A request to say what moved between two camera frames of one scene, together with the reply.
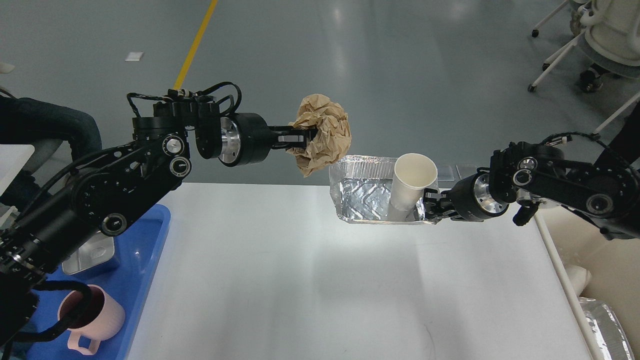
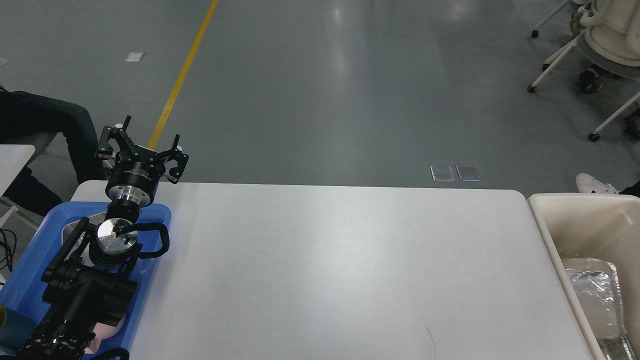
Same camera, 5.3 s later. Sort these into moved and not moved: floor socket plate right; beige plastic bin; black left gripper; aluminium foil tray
Moved: aluminium foil tray; black left gripper
Not moved: floor socket plate right; beige plastic bin
